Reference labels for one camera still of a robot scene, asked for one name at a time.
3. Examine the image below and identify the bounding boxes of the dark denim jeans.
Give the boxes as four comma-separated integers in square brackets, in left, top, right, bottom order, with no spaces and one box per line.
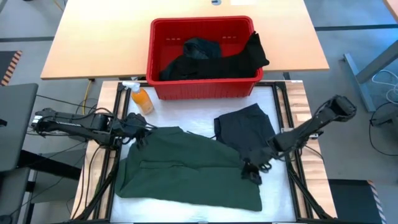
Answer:
[159,37,222,82]

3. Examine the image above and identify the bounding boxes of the grey metal desk leg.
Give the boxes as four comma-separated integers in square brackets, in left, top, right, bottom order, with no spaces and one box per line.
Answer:
[343,39,398,113]

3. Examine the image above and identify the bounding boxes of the white floor cable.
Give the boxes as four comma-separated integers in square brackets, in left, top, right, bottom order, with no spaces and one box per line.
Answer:
[371,68,398,105]

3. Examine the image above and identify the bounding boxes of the yellow cable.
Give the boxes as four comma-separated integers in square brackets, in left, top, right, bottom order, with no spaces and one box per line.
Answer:
[81,79,94,114]

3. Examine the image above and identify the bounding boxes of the black floor cable bundle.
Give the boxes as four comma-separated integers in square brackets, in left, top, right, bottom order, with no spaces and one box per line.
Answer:
[26,93,99,141]

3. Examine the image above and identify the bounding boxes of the dark grey office chair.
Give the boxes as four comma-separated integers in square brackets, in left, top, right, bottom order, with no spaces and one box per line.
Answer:
[0,82,82,224]

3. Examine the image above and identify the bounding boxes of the light wooden desk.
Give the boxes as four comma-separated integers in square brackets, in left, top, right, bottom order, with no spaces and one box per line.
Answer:
[40,0,330,81]

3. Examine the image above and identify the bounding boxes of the dark navy shorts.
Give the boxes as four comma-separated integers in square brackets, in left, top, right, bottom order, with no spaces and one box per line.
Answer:
[186,103,277,163]

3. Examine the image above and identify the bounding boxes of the orange spray bottle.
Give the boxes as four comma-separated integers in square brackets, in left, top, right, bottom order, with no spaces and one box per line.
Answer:
[121,81,155,116]

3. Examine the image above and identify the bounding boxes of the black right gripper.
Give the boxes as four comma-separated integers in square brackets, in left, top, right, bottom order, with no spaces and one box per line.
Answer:
[241,139,280,187]

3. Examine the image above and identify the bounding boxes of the green button shirt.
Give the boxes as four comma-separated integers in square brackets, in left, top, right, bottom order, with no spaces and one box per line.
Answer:
[114,126,264,212]

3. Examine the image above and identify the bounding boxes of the red plastic laundry basket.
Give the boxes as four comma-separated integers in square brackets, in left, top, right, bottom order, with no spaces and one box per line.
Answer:
[146,15,264,101]

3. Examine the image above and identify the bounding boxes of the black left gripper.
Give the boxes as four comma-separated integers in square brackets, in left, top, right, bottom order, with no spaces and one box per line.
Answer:
[113,112,156,151]

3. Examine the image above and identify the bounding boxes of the black aluminium table frame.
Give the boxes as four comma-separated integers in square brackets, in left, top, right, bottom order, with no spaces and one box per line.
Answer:
[70,80,338,224]

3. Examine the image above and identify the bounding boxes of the black trousers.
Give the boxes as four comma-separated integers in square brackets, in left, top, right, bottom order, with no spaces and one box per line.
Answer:
[169,30,271,82]

